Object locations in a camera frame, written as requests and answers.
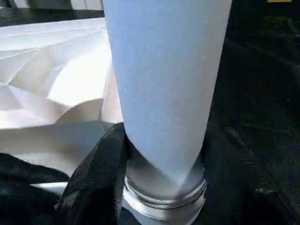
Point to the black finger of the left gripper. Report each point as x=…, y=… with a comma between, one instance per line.
x=23, y=206
x=28, y=171

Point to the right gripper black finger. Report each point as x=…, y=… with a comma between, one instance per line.
x=93, y=187

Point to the white plastic table top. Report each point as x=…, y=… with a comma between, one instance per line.
x=56, y=84

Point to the white plastic table leg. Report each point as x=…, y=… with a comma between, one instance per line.
x=164, y=84

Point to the black work mat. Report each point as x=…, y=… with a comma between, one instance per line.
x=253, y=117

